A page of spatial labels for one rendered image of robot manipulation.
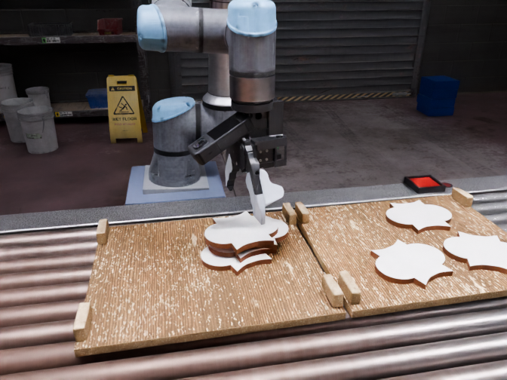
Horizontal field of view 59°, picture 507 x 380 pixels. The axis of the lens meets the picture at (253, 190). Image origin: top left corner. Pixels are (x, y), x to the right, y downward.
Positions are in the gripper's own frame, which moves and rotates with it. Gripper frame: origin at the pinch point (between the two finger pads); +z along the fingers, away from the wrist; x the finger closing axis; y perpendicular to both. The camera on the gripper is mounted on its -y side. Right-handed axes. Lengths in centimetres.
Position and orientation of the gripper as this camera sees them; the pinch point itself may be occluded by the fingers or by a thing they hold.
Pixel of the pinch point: (241, 207)
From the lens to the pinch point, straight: 82.3
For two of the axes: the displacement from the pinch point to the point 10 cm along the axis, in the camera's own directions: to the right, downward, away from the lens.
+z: 0.0, 9.0, 4.3
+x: -4.1, -3.9, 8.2
